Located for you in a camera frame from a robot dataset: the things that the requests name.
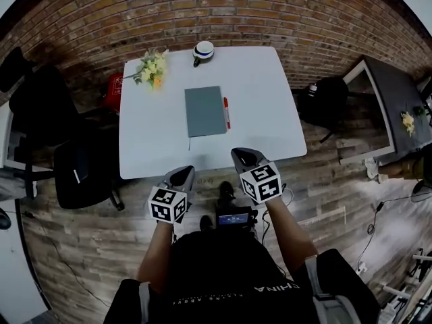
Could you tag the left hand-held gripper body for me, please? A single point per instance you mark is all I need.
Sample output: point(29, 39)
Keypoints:
point(165, 206)

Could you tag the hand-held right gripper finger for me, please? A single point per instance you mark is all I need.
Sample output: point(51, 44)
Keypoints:
point(260, 157)
point(239, 167)

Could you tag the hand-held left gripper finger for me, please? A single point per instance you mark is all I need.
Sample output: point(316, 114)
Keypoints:
point(172, 177)
point(189, 185)

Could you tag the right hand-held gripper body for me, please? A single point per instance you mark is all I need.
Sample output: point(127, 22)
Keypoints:
point(261, 184)

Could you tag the red pen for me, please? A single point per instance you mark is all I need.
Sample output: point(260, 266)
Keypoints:
point(227, 113)

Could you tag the grey notebook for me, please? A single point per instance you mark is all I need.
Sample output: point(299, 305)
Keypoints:
point(205, 111)

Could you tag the person's left forearm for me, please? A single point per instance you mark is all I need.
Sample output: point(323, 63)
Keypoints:
point(157, 251)

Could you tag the person's right forearm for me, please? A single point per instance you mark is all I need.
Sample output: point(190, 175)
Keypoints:
point(290, 235)

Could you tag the black office chair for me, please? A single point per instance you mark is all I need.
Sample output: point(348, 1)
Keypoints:
point(81, 181)

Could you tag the white table with black legs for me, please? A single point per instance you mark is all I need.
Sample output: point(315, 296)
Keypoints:
point(5, 140)

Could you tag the person's right black shoe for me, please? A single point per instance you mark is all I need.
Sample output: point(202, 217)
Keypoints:
point(227, 191)

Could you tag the person's black shoe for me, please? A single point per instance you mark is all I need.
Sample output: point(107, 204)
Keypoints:
point(227, 191)
point(206, 222)

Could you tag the person's left black shoe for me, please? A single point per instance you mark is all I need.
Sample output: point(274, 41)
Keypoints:
point(206, 222)

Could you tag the small black monitor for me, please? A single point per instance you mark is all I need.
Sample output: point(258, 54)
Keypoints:
point(233, 218)

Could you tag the black backpack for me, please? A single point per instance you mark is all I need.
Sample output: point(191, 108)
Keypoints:
point(329, 106)

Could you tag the person's black shirt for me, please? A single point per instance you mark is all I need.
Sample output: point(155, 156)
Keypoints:
point(236, 275)

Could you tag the red box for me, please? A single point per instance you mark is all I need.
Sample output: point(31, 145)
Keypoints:
point(113, 91)

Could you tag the yellow flower bouquet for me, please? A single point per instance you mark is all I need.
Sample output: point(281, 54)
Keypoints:
point(153, 69)

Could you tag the white mug with blue stripe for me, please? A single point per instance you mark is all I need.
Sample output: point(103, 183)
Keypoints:
point(203, 50)

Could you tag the small yellow flower bunch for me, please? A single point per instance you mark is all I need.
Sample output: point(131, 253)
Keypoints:
point(408, 121)

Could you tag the black computer mouse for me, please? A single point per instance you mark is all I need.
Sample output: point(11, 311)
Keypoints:
point(3, 219)

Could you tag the white table with black edge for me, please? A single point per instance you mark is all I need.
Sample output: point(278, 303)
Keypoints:
point(17, 275)

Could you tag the white metal frame rack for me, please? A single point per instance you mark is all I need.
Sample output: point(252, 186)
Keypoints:
point(411, 289)

